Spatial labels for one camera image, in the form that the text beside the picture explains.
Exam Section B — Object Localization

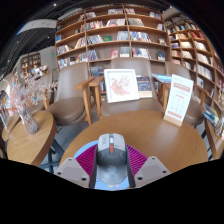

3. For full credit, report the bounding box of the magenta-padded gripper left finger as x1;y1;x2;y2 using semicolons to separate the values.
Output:
53;143;99;190

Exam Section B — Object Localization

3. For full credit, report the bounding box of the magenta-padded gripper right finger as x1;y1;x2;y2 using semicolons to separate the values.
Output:
125;143;172;189

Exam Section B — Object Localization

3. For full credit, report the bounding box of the grey and white computer mouse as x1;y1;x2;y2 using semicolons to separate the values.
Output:
95;133;129;188

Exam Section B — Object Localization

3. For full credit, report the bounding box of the round light blue mouse pad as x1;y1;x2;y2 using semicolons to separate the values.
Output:
72;139;132;192

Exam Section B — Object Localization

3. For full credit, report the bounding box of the round wooden side table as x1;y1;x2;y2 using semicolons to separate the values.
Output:
204;118;224;161
6;109;66;174
1;111;21;143

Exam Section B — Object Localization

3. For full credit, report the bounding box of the brown leather wooden armchair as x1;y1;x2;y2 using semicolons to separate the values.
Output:
44;62;96;127
159;61;209;128
89;57;168;119

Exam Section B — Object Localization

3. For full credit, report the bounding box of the glass vase with pink flowers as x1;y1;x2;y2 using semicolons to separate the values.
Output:
8;71;58;135

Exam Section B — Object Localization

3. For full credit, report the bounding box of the white red sign, wooden base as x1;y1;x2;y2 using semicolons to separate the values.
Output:
163;73;195;128

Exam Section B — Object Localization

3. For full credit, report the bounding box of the stack of books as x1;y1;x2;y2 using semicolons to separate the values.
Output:
201;103;221;128

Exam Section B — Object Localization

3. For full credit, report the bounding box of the dark blue book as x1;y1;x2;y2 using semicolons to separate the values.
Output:
136;75;154;99

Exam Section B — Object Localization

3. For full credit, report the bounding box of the white framed pink floral picture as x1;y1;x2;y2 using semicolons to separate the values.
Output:
103;68;140;104

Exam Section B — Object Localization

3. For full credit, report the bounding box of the light blue books pile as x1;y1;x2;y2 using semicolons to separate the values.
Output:
152;73;173;84

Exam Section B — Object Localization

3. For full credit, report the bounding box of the small wooden bookshelf unit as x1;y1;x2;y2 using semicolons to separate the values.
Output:
19;51;43;76

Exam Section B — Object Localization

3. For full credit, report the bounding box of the curved wooden bookshelf unit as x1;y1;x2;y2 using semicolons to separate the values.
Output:
164;13;224;111

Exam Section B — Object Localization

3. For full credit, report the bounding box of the wide wooden bookshelf unit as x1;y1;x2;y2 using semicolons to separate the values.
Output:
54;3;168;73

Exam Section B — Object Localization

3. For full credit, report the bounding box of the white hanging ceiling panel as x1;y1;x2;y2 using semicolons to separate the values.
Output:
16;18;58;36

